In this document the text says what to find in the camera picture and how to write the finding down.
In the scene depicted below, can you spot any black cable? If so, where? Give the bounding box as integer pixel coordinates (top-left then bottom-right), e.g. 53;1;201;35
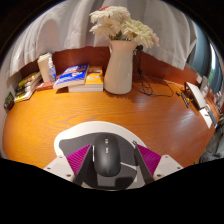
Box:
132;45;183;99

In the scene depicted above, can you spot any white and black mouse pad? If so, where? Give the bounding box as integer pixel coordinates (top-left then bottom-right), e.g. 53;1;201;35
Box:
53;120;148;191

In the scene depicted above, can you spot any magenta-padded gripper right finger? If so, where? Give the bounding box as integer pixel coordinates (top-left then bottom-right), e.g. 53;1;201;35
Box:
132;141;184;185

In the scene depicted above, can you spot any white curtain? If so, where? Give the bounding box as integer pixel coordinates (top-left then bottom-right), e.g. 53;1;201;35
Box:
9;0;199;80

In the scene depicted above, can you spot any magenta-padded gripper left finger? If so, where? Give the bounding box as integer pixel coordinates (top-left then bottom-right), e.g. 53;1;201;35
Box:
43;143;100;188

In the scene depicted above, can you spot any red flat notebook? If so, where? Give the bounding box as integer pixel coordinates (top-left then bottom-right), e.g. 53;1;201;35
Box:
35;81;56;92

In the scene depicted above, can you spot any white cylindrical container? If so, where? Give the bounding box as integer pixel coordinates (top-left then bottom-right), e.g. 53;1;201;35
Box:
37;52;54;83

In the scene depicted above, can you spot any white ceramic vase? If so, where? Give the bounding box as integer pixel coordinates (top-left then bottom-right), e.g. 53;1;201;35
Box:
103;40;138;95

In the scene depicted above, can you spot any white flat device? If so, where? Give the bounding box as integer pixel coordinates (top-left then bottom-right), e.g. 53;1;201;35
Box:
184;81;208;110

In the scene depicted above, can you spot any yellow and white book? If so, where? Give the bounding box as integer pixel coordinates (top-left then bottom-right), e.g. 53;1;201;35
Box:
13;86;40;103

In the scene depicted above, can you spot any clear spray bottle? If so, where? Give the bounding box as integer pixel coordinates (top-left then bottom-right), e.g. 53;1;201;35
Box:
47;57;58;83

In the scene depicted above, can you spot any dark grey computer mouse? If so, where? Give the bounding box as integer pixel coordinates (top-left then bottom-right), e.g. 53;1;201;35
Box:
92;133;122;178

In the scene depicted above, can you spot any white flower bouquet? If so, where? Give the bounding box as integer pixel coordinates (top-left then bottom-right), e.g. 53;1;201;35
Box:
88;5;160;50

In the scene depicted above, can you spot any dark green mug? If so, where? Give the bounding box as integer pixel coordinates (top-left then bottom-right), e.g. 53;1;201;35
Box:
3;91;15;112

